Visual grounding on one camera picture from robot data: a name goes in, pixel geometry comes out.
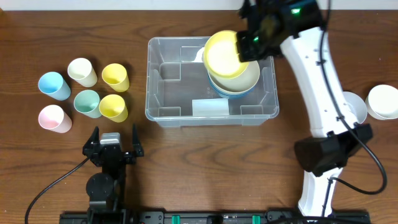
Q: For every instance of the lower yellow cup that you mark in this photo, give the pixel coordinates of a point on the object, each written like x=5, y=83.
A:
x=114, y=108

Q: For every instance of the clear plastic storage container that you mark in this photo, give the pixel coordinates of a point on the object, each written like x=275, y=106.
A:
x=179, y=92

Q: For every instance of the light grey bowl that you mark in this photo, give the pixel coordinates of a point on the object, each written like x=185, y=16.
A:
x=356, y=105

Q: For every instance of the upper yellow cup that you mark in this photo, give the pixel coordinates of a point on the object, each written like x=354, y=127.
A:
x=115, y=75

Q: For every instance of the white bowl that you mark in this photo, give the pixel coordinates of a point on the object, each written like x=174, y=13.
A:
x=381, y=102

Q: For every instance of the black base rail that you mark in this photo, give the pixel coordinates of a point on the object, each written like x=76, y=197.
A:
x=271, y=216

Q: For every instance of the mint green cup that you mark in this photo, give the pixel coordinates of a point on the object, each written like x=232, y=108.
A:
x=87, y=103

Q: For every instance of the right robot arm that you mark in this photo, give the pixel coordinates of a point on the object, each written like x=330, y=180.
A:
x=296, y=30

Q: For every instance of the dark blue bowl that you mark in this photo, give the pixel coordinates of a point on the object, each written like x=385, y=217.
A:
x=229, y=96
x=215, y=86

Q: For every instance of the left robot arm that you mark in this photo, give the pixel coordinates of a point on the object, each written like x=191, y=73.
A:
x=106, y=188

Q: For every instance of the yellow bowl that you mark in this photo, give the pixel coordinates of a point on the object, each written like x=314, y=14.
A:
x=221, y=56

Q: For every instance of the light blue cup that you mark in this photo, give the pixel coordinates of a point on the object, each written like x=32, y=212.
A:
x=53, y=85

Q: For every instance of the yellow cup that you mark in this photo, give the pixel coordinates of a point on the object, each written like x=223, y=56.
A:
x=115, y=75
x=114, y=108

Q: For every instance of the cream white cup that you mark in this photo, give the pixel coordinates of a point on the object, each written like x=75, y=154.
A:
x=82, y=71

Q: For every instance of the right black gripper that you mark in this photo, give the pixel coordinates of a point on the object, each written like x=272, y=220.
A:
x=249, y=50

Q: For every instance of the pink cup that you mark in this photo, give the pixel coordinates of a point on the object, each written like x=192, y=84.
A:
x=53, y=118

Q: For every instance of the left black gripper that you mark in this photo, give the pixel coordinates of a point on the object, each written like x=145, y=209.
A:
x=112, y=152

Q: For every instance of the large beige bowl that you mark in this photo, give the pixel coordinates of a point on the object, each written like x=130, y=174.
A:
x=241, y=84

